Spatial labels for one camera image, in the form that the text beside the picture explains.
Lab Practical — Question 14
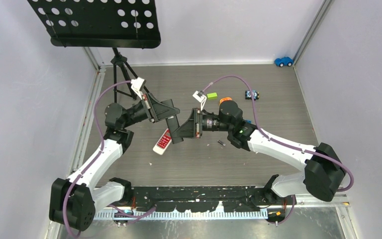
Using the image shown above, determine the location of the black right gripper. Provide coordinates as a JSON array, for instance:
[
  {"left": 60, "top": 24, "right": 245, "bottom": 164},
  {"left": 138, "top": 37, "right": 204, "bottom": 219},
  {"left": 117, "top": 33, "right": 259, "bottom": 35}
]
[{"left": 173, "top": 107, "right": 233, "bottom": 138}]

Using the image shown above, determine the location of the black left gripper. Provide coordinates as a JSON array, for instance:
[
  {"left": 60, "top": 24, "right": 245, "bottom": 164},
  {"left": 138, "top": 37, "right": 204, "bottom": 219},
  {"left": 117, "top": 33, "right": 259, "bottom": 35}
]
[{"left": 123, "top": 93, "right": 180, "bottom": 129}]

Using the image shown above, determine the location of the black remote control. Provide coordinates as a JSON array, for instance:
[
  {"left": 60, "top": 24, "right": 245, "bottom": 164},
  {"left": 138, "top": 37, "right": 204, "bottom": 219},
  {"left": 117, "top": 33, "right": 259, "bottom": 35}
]
[{"left": 166, "top": 115, "right": 184, "bottom": 144}]

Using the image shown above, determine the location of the red and white remote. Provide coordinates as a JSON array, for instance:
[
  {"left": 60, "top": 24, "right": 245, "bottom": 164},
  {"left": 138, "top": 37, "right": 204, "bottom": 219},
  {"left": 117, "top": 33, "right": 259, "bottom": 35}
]
[{"left": 153, "top": 128, "right": 172, "bottom": 155}]

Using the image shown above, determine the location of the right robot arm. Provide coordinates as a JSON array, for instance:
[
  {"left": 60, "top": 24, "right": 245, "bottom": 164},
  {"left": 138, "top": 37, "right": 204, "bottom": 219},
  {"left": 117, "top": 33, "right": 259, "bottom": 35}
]
[{"left": 170, "top": 101, "right": 347, "bottom": 205}]

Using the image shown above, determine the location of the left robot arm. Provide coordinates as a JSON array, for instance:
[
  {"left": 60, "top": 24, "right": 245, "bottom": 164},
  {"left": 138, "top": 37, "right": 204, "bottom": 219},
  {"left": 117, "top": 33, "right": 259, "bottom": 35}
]
[{"left": 49, "top": 93, "right": 180, "bottom": 232}]

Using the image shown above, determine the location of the lime green block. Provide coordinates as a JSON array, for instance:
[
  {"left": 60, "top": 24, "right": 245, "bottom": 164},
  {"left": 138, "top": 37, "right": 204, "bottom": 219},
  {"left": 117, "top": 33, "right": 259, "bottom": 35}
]
[{"left": 206, "top": 93, "right": 218, "bottom": 100}]

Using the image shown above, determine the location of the orange yellow toy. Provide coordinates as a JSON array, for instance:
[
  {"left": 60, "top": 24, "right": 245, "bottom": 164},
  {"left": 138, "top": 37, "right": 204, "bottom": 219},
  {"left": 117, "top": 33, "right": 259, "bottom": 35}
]
[{"left": 219, "top": 97, "right": 232, "bottom": 104}]

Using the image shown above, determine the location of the black tripod music stand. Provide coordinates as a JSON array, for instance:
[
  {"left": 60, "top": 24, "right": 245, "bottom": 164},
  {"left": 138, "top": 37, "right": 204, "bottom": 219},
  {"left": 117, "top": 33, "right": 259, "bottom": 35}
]
[{"left": 27, "top": 0, "right": 162, "bottom": 103}]

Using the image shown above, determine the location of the blue toy car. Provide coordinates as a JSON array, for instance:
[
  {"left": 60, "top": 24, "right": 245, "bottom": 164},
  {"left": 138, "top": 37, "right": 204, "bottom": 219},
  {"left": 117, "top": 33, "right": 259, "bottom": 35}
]
[{"left": 274, "top": 57, "right": 293, "bottom": 67}]

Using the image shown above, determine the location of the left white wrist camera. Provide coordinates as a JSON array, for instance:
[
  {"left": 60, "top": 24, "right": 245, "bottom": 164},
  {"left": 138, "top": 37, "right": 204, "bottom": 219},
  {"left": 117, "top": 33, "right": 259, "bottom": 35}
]
[{"left": 130, "top": 77, "right": 146, "bottom": 100}]

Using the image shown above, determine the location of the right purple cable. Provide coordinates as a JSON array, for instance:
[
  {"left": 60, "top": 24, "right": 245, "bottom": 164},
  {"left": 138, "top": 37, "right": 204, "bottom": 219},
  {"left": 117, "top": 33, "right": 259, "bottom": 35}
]
[{"left": 202, "top": 75, "right": 355, "bottom": 225}]

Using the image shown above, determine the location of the purple cable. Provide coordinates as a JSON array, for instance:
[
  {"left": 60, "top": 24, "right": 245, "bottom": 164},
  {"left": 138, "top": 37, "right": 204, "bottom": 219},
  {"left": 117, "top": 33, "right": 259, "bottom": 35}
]
[
  {"left": 202, "top": 75, "right": 355, "bottom": 225},
  {"left": 62, "top": 80, "right": 157, "bottom": 238}
]

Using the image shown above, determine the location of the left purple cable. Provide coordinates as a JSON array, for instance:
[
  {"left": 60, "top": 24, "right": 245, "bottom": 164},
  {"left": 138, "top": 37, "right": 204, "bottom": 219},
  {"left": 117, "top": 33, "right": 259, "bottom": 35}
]
[{"left": 62, "top": 80, "right": 157, "bottom": 238}]

